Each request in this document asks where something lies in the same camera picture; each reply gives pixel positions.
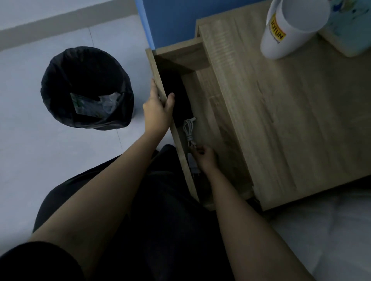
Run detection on person's left hand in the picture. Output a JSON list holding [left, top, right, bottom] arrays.
[[143, 79, 176, 135]]

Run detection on white bed sheet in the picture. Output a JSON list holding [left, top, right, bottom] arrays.
[[260, 185, 371, 281]]

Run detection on person's right forearm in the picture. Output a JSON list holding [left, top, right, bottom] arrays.
[[203, 166, 316, 281]]

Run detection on clear plastic wrapper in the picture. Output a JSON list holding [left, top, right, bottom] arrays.
[[99, 92, 126, 116]]

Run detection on wooden nightstand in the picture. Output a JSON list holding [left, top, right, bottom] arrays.
[[194, 0, 371, 212]]

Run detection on pale box with colourful print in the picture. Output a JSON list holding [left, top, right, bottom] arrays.
[[317, 0, 371, 58]]

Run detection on person's right hand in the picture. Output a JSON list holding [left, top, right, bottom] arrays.
[[190, 144, 220, 175]]

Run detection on white cup with yellow label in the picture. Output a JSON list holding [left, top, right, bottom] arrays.
[[260, 0, 331, 61]]

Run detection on green printed paper scrap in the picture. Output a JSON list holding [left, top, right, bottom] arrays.
[[70, 92, 102, 118]]

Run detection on person's left forearm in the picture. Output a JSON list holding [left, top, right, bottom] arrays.
[[28, 129, 172, 281]]

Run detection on black sleeve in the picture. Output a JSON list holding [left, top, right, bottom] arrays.
[[0, 240, 86, 281]]

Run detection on white cable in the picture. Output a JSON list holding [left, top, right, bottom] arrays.
[[182, 117, 198, 150]]

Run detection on black bin with bag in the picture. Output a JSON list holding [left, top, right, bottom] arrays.
[[40, 46, 135, 131]]

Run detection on black trousers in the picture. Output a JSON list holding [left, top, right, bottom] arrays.
[[32, 144, 236, 281]]

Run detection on wooden drawer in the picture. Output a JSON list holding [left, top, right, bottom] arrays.
[[145, 38, 256, 211]]

